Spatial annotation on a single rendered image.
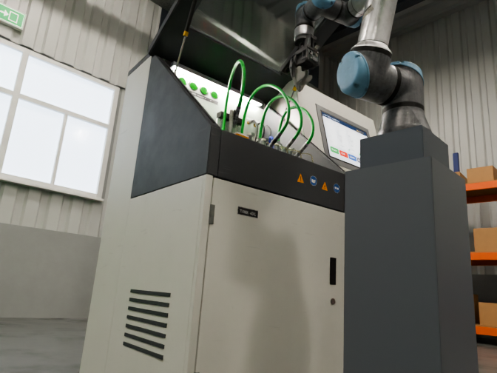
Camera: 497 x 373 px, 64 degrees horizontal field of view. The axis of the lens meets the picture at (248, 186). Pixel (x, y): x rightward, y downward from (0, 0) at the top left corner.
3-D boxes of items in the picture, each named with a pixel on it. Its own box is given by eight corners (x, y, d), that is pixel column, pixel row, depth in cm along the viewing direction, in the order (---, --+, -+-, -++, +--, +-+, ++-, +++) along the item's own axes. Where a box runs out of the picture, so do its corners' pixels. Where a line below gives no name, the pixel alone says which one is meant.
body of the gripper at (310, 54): (305, 58, 146) (306, 29, 149) (288, 67, 152) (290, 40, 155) (319, 66, 150) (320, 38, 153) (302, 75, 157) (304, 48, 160)
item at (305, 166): (217, 176, 124) (222, 129, 128) (209, 179, 128) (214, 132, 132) (344, 212, 161) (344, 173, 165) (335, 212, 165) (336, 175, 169)
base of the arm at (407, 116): (441, 144, 115) (439, 112, 118) (418, 126, 105) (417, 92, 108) (390, 154, 126) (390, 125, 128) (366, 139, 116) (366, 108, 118)
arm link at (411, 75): (434, 107, 115) (432, 66, 118) (399, 95, 110) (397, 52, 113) (402, 122, 126) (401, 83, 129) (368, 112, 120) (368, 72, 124)
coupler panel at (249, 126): (244, 166, 198) (248, 109, 206) (240, 167, 201) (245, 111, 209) (264, 172, 206) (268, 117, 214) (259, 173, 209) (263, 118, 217)
